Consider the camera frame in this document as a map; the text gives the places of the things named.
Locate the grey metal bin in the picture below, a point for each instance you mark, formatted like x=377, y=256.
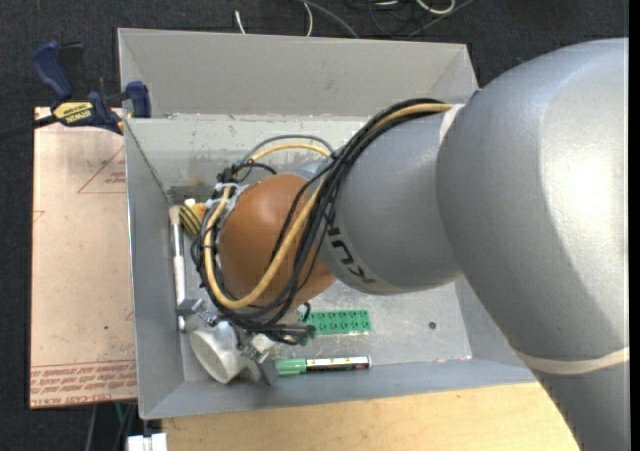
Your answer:
x=280, y=69

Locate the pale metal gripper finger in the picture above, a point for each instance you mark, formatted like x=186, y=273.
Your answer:
x=260, y=361
x=196, y=309

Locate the brown cardboard board red print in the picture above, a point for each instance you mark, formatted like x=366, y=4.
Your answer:
x=80, y=249

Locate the white cup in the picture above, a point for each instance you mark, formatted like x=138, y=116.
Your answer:
x=215, y=351

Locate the green flat block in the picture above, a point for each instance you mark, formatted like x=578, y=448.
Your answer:
x=345, y=321

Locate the green capped marker pen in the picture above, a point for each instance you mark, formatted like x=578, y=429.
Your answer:
x=335, y=364

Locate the yellow black striped toy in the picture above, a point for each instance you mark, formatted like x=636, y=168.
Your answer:
x=192, y=216

